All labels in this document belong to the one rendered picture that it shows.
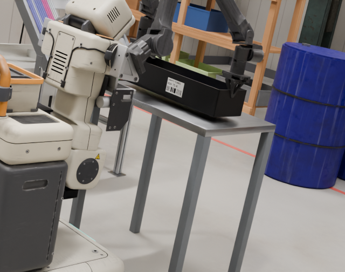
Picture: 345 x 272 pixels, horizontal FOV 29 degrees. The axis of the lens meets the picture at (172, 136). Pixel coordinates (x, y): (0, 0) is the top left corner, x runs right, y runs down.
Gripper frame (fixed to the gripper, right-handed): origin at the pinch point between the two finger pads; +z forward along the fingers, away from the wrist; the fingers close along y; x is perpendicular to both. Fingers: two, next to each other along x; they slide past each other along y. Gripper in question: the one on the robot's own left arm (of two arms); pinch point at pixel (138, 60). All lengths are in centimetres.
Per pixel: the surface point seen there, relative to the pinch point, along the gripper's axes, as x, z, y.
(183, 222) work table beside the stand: 17, 50, -62
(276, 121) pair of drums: -189, 46, 45
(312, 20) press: -462, -16, 215
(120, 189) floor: -59, 90, 53
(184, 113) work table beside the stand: 9.7, 11.3, -42.9
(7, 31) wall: -172, 58, 378
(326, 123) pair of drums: -202, 38, 13
